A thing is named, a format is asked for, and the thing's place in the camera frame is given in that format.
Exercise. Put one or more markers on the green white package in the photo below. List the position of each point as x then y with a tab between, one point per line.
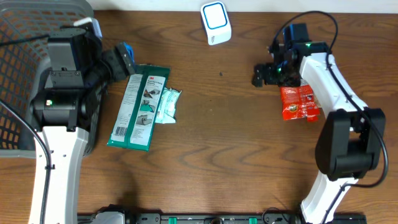
136	117

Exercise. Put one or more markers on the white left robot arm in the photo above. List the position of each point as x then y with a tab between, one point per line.
64	114

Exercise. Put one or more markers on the mint green wipes pack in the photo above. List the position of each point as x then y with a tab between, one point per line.
167	106

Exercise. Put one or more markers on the white barcode scanner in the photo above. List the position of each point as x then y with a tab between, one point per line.
217	26

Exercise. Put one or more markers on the grey plastic shopping basket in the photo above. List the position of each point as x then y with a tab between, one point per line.
23	65

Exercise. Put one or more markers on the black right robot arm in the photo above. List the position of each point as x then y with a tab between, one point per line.
351	141

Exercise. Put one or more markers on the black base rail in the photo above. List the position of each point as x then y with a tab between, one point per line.
118	214

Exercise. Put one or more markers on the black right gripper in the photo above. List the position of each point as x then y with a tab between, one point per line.
268	78

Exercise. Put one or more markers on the red snack bag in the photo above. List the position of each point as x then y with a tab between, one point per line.
299	102

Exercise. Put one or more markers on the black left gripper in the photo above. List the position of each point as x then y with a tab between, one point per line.
122	60

